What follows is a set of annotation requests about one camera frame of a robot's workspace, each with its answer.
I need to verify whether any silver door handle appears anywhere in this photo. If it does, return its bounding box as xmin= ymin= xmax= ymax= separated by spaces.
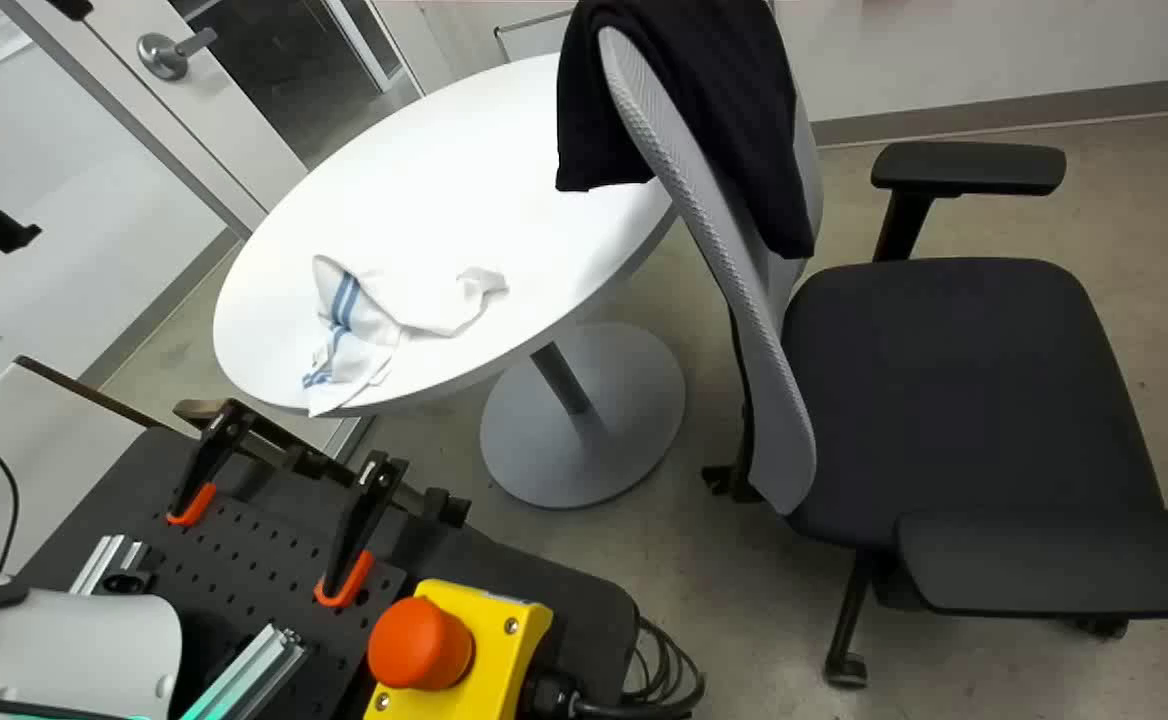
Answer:
xmin=135 ymin=29 xmax=217 ymax=79

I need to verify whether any white cloth with blue stripes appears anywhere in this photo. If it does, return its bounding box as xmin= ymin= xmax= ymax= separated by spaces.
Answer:
xmin=300 ymin=251 xmax=506 ymax=415

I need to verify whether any orange-tipped black clamp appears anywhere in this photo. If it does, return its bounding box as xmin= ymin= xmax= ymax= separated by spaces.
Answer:
xmin=312 ymin=452 xmax=405 ymax=611
xmin=165 ymin=399 xmax=251 ymax=529

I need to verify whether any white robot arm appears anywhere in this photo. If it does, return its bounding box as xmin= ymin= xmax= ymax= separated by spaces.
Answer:
xmin=0 ymin=585 xmax=182 ymax=720

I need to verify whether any orange-tipped black clamp right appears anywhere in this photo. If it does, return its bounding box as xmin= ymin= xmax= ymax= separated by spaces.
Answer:
xmin=312 ymin=452 xmax=405 ymax=611

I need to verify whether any black cable bundle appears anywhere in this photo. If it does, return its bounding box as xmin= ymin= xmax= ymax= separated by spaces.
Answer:
xmin=528 ymin=611 xmax=707 ymax=720

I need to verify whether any black garment on chair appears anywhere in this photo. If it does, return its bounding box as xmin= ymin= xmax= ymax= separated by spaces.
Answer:
xmin=557 ymin=0 xmax=816 ymax=261

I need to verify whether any orange-tipped black clamp left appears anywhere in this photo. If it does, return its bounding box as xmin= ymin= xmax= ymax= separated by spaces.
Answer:
xmin=165 ymin=399 xmax=251 ymax=529

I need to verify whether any yellow emergency stop box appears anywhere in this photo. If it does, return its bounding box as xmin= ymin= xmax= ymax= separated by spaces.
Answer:
xmin=362 ymin=582 xmax=557 ymax=720

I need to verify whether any black perforated mounting board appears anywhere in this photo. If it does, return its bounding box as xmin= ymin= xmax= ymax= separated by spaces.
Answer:
xmin=20 ymin=430 xmax=640 ymax=720

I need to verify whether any aluminium extrusion bar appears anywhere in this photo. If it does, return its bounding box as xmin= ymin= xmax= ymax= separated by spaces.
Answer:
xmin=178 ymin=624 xmax=309 ymax=720

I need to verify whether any round white table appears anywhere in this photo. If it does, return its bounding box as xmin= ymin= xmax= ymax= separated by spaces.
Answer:
xmin=211 ymin=55 xmax=684 ymax=507

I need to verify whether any grey office chair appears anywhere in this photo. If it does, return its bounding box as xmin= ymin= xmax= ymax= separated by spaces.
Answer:
xmin=598 ymin=29 xmax=1168 ymax=687

